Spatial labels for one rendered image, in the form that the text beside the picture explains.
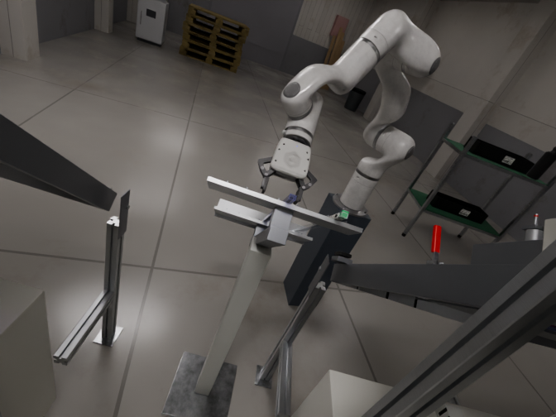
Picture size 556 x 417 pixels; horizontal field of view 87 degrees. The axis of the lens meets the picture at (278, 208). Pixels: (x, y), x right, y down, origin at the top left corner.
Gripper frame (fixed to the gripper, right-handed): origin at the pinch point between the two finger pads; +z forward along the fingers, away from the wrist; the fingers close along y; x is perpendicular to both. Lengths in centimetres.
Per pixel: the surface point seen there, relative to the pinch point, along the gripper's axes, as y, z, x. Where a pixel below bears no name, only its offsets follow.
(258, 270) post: 1.6, 20.1, 10.1
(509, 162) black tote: 206, -144, 131
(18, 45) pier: -298, -149, 254
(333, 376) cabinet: 29, 41, 9
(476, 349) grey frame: 24, 24, -41
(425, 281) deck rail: 27.8, 14.9, -24.1
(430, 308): 66, 14, 23
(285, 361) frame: 25, 47, 44
